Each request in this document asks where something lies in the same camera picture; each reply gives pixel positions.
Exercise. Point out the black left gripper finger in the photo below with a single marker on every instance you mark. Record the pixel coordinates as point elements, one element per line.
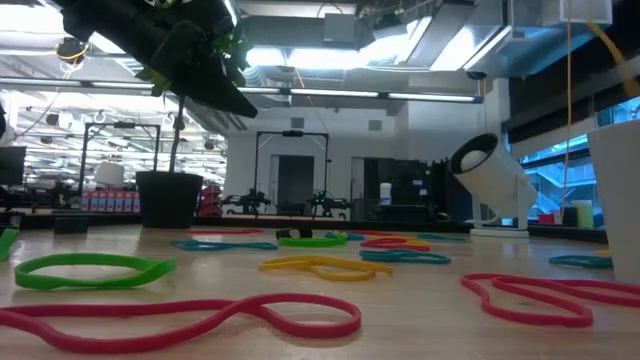
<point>190,75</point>

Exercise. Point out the wide green rubber band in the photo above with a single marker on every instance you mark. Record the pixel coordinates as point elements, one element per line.
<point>7,245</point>

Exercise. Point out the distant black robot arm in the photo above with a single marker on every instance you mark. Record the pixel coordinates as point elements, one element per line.
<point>325,202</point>
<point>250,202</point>

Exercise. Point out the white plastic bin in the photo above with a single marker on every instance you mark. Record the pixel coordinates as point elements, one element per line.
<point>620,200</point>

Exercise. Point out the red stacked object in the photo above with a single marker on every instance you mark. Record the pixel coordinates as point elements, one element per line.
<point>211,200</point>

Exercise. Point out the potted green plant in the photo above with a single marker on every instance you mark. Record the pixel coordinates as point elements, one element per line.
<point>167,200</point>

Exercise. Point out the row of pink boxes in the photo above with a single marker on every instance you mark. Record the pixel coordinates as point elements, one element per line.
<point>110,202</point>

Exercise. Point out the long ceiling light tube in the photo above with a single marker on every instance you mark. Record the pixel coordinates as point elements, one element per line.
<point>350,93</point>

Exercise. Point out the black monitor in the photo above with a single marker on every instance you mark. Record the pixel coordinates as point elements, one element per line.
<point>12,167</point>

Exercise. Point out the white wipes canister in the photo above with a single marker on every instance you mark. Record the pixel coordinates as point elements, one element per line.
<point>385,194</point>

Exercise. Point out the black cabinet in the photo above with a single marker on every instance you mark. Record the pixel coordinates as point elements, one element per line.
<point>405,180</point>

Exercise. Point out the white cylindrical spot lamp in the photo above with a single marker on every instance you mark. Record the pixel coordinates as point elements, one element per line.
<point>495,185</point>

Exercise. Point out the red box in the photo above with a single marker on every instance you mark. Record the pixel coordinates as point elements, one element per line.
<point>546,219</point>

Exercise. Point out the pale green cylinder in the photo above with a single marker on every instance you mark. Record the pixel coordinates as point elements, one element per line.
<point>582,215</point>

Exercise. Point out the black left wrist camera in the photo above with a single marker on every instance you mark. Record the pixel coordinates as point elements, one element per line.
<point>212,25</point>

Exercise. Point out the black gantry frame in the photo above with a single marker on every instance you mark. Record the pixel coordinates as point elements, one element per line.
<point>292,133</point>
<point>122,125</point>

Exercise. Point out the ceiling dome camera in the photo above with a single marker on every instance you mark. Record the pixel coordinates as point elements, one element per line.
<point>476,75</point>

